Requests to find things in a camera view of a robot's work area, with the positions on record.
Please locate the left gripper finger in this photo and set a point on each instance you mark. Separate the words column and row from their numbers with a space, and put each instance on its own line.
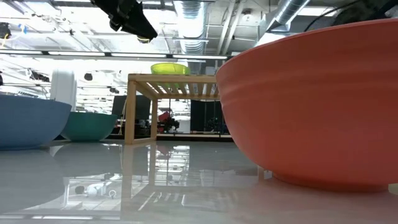
column 143, row 29

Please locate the black monitor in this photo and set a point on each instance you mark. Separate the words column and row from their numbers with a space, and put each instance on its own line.
column 136, row 107

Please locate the red object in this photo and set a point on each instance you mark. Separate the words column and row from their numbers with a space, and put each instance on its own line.
column 163, row 117

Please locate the wooden slatted shelf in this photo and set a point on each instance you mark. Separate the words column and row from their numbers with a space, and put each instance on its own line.
column 171, row 79

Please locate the ceiling light strip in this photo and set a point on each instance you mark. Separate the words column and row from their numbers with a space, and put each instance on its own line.
column 140, row 55

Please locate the white rounded appliance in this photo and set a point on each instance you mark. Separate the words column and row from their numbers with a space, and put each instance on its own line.
column 63, row 88

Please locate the large orange bowl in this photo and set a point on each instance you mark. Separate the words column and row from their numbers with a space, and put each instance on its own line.
column 311, row 109

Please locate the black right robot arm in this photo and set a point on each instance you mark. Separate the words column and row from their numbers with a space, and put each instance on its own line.
column 367, row 11

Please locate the silver ribbed ventilation duct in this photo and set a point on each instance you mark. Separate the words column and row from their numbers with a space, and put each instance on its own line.
column 289, row 12
column 190, row 31

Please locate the small teal bowl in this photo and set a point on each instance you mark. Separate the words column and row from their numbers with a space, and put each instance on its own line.
column 88, row 126

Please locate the small lime green bowl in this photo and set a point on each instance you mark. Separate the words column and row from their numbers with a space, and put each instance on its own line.
column 169, row 69

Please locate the large blue bowl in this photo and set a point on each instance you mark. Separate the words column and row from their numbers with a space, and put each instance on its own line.
column 28, row 121

